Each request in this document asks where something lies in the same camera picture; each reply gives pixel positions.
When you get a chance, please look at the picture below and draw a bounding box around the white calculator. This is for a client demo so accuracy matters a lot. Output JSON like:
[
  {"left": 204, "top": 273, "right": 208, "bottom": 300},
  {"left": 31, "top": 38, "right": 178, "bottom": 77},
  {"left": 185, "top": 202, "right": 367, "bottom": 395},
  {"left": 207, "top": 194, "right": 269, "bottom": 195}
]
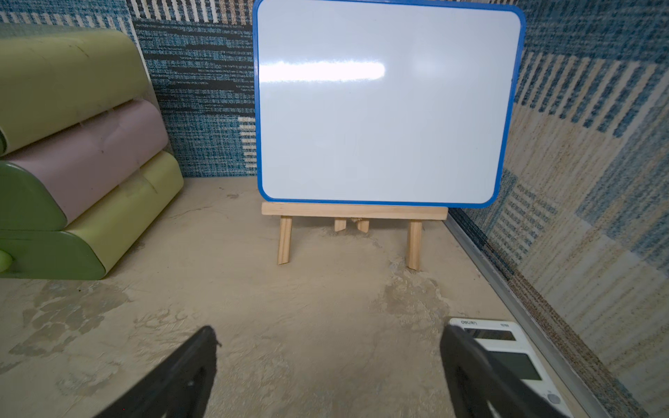
[{"left": 449, "top": 318, "right": 573, "bottom": 417}]

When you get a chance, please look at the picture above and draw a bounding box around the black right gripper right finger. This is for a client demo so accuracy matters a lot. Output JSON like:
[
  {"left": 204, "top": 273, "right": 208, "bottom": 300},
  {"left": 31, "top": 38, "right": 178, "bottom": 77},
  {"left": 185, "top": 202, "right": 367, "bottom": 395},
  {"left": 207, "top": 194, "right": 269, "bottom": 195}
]
[{"left": 440, "top": 325, "right": 563, "bottom": 417}]

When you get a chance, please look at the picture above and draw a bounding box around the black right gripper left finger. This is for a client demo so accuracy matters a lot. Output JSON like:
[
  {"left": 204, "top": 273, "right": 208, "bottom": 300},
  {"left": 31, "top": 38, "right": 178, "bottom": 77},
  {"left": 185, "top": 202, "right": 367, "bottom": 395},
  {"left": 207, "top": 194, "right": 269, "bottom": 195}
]
[{"left": 97, "top": 326, "right": 218, "bottom": 417}]

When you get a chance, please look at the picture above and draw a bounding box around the blue framed whiteboard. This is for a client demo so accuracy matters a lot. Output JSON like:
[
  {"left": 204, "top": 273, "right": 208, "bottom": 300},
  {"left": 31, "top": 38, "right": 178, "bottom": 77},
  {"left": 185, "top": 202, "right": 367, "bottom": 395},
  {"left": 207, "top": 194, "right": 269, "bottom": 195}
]
[{"left": 253, "top": 1, "right": 526, "bottom": 208}]

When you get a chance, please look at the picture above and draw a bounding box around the green drawer cabinet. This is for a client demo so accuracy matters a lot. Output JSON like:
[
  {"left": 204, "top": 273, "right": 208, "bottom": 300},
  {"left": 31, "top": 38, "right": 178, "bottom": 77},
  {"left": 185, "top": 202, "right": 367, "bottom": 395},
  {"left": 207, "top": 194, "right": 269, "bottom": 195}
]
[{"left": 1, "top": 24, "right": 184, "bottom": 274}]

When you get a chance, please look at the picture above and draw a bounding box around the green drawer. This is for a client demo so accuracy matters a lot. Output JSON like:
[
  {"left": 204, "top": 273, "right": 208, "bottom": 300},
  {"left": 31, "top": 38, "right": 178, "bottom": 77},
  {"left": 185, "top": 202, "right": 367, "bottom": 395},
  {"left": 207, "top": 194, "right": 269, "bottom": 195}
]
[
  {"left": 1, "top": 231, "right": 106, "bottom": 280},
  {"left": 1, "top": 160, "right": 67, "bottom": 231}
]

